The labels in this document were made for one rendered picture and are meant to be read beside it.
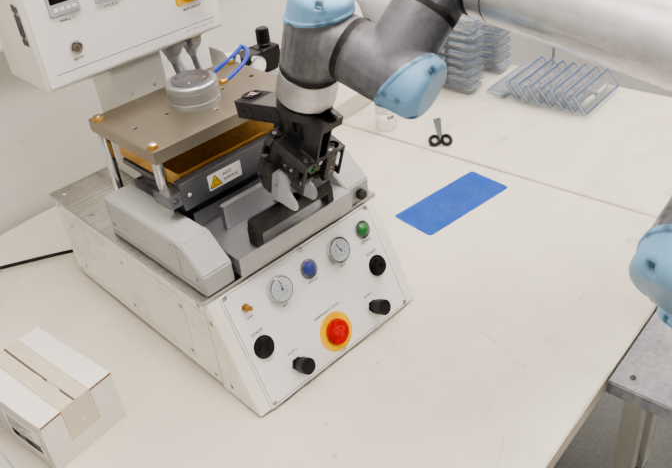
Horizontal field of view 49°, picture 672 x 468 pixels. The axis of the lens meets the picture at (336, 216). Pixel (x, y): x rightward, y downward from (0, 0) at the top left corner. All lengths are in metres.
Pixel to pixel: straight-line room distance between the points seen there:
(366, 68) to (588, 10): 0.23
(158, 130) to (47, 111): 0.63
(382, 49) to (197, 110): 0.40
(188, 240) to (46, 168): 0.73
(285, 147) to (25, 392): 0.50
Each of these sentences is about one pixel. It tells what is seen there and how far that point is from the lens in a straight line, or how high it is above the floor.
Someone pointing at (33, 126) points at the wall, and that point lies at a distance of 1.67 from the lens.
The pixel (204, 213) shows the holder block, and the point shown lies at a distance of 1.10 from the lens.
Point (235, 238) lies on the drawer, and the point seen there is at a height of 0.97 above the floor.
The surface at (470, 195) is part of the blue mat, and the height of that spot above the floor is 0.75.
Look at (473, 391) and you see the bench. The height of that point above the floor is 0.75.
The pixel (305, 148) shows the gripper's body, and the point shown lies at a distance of 0.93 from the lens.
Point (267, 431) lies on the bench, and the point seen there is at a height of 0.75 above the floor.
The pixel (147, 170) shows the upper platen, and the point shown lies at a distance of 1.15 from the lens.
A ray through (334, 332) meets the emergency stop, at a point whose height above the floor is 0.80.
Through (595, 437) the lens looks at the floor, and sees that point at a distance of 2.05.
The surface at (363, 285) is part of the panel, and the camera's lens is 1.17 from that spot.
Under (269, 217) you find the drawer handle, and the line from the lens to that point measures 1.02.
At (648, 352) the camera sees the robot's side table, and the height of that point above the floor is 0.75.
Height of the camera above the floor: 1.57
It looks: 34 degrees down
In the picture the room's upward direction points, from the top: 7 degrees counter-clockwise
